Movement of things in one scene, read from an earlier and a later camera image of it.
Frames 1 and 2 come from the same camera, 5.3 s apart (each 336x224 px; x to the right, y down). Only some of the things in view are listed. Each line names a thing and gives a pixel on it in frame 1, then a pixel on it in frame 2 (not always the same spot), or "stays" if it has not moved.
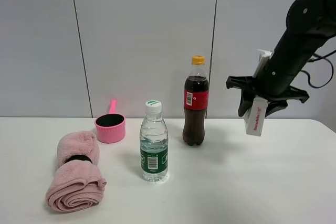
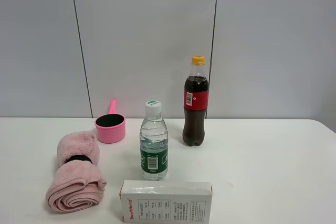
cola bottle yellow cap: x=196 y=94 stays
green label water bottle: x=154 y=144 stays
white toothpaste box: x=255 y=116 -> x=153 y=202
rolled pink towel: x=76 y=184 stays
